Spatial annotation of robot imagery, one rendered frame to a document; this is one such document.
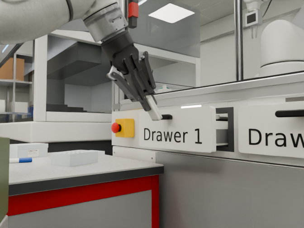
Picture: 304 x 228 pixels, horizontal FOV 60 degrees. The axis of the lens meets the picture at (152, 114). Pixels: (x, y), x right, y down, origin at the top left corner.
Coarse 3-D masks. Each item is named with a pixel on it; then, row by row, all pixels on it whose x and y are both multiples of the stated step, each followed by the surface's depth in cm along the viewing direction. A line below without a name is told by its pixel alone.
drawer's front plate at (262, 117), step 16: (240, 112) 63; (256, 112) 59; (272, 112) 56; (240, 128) 62; (256, 128) 59; (272, 128) 56; (288, 128) 54; (240, 144) 62; (272, 144) 56; (288, 144) 54
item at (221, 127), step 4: (216, 124) 65; (220, 124) 66; (224, 124) 67; (216, 128) 65; (220, 128) 66; (224, 128) 67; (216, 132) 64; (220, 132) 65; (224, 132) 66; (216, 136) 64; (220, 136) 65; (224, 136) 66; (216, 140) 64; (220, 140) 65; (224, 140) 66; (216, 144) 65; (220, 144) 66; (224, 144) 67
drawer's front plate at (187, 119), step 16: (144, 112) 81; (160, 112) 75; (176, 112) 70; (192, 112) 66; (208, 112) 62; (160, 128) 75; (176, 128) 70; (192, 128) 65; (208, 128) 62; (144, 144) 81; (160, 144) 75; (176, 144) 70; (192, 144) 65; (208, 144) 61
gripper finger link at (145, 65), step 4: (144, 52) 66; (144, 60) 66; (140, 64) 68; (144, 64) 67; (148, 64) 67; (144, 68) 67; (148, 68) 67; (144, 72) 68; (148, 72) 67; (148, 76) 67; (152, 76) 68; (148, 80) 68; (152, 80) 68; (152, 84) 68; (152, 88) 68
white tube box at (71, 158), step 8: (56, 152) 84; (64, 152) 86; (72, 152) 86; (80, 152) 87; (88, 152) 85; (96, 152) 89; (56, 160) 81; (64, 160) 80; (72, 160) 79; (80, 160) 82; (88, 160) 85; (96, 160) 89
